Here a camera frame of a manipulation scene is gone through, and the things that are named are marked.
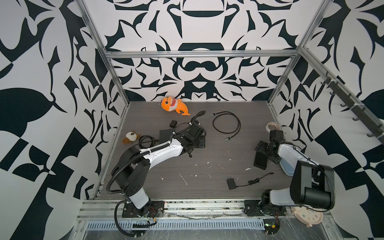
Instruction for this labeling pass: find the black braided ethernet cable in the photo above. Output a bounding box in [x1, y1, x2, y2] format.
[210, 110, 242, 142]

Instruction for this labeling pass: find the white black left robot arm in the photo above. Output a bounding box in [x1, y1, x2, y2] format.
[105, 122, 206, 211]

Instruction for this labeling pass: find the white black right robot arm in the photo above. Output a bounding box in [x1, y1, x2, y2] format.
[254, 130, 336, 211]

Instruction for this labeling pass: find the blue glasses case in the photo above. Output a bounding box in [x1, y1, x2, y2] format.
[280, 159, 296, 177]

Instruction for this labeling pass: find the white double-sided tape roll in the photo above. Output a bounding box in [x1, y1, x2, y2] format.
[266, 122, 281, 133]

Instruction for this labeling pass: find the orange plush fish toy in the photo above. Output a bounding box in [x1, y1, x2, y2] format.
[161, 96, 190, 116]

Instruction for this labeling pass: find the small brown plush toy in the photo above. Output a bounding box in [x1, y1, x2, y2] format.
[123, 131, 141, 144]

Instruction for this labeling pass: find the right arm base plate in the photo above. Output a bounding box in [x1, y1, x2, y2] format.
[243, 200, 286, 217]

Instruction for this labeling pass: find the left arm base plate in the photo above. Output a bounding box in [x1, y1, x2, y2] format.
[122, 201, 165, 218]

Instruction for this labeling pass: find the cream round wall clock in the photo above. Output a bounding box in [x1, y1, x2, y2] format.
[291, 206, 324, 228]

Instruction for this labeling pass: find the grey wall hook rail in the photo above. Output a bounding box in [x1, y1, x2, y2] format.
[320, 72, 384, 145]

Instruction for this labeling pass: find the aluminium frame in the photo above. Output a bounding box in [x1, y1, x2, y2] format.
[80, 1, 384, 209]

